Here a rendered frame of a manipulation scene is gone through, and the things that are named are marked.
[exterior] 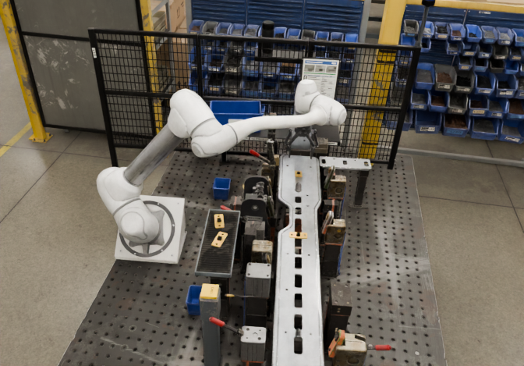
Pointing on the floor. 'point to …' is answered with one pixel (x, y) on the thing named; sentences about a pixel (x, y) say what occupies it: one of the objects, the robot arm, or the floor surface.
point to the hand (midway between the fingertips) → (300, 154)
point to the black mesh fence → (246, 84)
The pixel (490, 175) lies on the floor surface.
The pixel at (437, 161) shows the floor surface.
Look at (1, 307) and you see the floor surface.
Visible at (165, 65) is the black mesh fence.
